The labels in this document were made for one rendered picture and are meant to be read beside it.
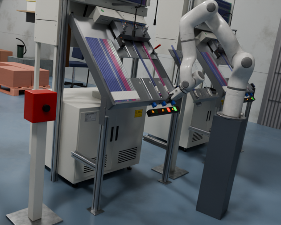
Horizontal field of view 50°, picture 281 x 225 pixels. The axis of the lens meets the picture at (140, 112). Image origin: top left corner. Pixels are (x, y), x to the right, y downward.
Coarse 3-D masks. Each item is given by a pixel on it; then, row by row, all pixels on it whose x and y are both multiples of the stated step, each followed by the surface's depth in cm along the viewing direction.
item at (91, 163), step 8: (80, 0) 200; (120, 0) 224; (96, 96) 241; (104, 104) 177; (176, 104) 238; (104, 112) 177; (104, 120) 178; (144, 136) 258; (160, 144) 247; (72, 152) 204; (80, 160) 199; (88, 160) 194; (88, 208) 196
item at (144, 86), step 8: (104, 80) 187; (136, 80) 208; (144, 80) 214; (160, 80) 227; (136, 88) 203; (144, 88) 209; (152, 88) 215; (160, 88) 222; (168, 88) 229; (144, 96) 204; (152, 96) 210; (160, 96) 217
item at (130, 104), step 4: (136, 100) 193; (140, 100) 196; (144, 100) 198; (148, 100) 201; (152, 100) 204; (156, 100) 208; (160, 100) 212; (164, 100) 216; (176, 100) 230; (116, 104) 180; (120, 104) 184; (124, 104) 187; (128, 104) 190; (132, 104) 193; (136, 104) 197; (140, 104) 201; (144, 104) 204; (148, 104) 208; (112, 108) 184; (116, 108) 187
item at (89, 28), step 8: (80, 16) 205; (80, 24) 200; (88, 24) 206; (96, 24) 212; (104, 24) 219; (88, 32) 202; (96, 32) 207; (104, 32) 213; (112, 40) 215; (128, 40) 228; (128, 48) 222; (120, 56) 211; (128, 56) 217; (136, 56) 224; (144, 56) 230; (152, 56) 238
